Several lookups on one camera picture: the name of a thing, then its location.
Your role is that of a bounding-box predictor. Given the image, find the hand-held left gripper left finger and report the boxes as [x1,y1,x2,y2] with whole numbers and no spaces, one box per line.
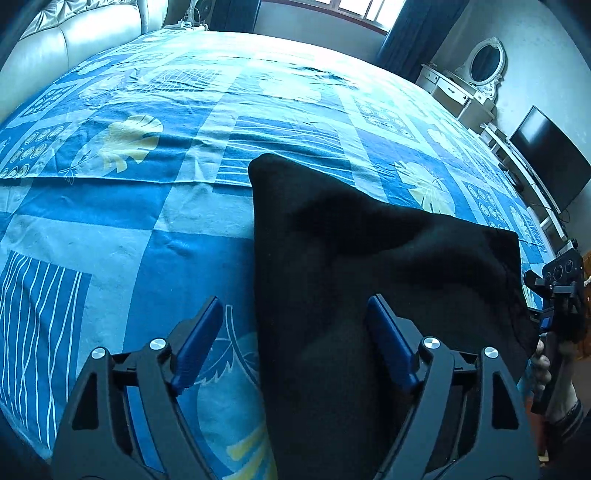
[51,295,225,480]

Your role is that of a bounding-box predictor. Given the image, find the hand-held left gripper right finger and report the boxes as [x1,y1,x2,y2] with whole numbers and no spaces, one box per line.
[366,294,541,480]

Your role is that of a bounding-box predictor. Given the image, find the black pants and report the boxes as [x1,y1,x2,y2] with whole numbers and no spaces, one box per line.
[248,154,539,480]

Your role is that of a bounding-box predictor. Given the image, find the person's right forearm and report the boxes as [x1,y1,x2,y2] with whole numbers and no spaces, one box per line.
[545,381,591,467]

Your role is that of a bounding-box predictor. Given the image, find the person's right hand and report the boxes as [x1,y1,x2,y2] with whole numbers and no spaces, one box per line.
[530,338,580,418]

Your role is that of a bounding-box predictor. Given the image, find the white tv stand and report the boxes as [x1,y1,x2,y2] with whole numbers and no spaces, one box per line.
[480,122,570,245]

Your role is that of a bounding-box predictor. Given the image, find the black flat television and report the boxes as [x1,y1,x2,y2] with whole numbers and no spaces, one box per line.
[509,105,591,214]

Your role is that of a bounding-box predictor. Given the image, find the blue patterned bed sheet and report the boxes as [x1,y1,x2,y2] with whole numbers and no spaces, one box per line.
[0,30,561,480]

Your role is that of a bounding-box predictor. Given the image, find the white dressing table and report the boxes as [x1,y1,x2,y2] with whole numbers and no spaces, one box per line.
[416,62,497,134]

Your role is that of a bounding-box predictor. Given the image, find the oval vanity mirror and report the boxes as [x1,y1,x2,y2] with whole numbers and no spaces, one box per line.
[455,37,507,104]

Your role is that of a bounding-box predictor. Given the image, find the dark blue curtain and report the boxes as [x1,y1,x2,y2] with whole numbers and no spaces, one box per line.
[374,0,468,85]
[212,0,262,34]

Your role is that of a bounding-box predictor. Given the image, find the tufted leather headboard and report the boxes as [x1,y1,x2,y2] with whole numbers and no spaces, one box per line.
[0,0,169,121]

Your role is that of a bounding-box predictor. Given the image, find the white standing fan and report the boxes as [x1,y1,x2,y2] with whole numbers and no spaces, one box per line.
[177,0,216,31]

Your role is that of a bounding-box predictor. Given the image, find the window with red frame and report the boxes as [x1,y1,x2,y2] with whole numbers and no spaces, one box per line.
[261,0,407,34]

